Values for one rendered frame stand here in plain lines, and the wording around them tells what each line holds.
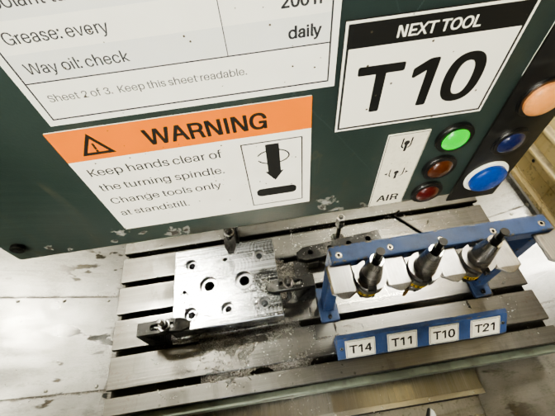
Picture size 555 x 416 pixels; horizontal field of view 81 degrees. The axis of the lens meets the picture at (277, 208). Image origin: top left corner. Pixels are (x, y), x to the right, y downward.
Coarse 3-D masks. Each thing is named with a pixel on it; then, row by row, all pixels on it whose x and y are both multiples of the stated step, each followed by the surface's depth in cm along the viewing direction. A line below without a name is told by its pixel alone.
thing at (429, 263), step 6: (432, 246) 59; (426, 252) 60; (432, 252) 59; (420, 258) 62; (426, 258) 60; (432, 258) 59; (438, 258) 59; (414, 264) 64; (420, 264) 62; (426, 264) 61; (432, 264) 60; (438, 264) 60; (420, 270) 63; (426, 270) 62; (432, 270) 62; (426, 276) 63
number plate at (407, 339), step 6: (414, 330) 83; (390, 336) 83; (396, 336) 83; (402, 336) 83; (408, 336) 84; (414, 336) 84; (390, 342) 84; (396, 342) 84; (402, 342) 84; (408, 342) 84; (414, 342) 84; (390, 348) 84; (396, 348) 84; (402, 348) 84
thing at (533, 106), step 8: (544, 88) 20; (552, 88) 20; (536, 96) 20; (544, 96) 20; (552, 96) 20; (528, 104) 21; (536, 104) 21; (544, 104) 21; (552, 104) 21; (528, 112) 22; (536, 112) 21; (544, 112) 22
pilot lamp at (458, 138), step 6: (456, 132) 22; (462, 132) 22; (468, 132) 23; (450, 138) 23; (456, 138) 23; (462, 138) 23; (468, 138) 23; (444, 144) 23; (450, 144) 23; (456, 144) 23; (462, 144) 24
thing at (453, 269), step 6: (444, 252) 67; (450, 252) 67; (456, 252) 67; (444, 258) 66; (450, 258) 66; (456, 258) 66; (444, 264) 65; (450, 264) 65; (456, 264) 65; (462, 264) 65; (444, 270) 65; (450, 270) 65; (456, 270) 65; (462, 270) 65; (444, 276) 64; (450, 276) 64; (456, 276) 64; (462, 276) 64
